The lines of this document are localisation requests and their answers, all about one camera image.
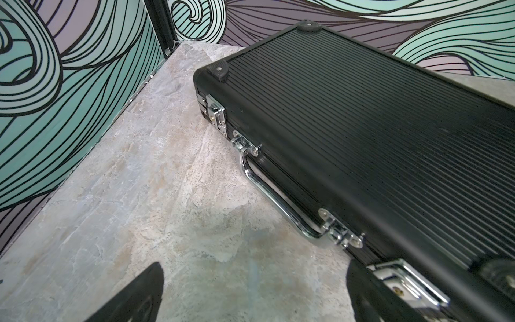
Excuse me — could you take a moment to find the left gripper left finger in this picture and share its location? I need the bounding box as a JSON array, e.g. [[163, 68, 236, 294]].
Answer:
[[86, 262, 164, 322]]

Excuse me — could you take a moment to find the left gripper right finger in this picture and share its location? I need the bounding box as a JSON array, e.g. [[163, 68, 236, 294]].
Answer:
[[346, 260, 425, 322]]

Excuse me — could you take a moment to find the black hard case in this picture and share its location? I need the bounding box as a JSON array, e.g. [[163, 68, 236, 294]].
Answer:
[[193, 20, 514, 321]]

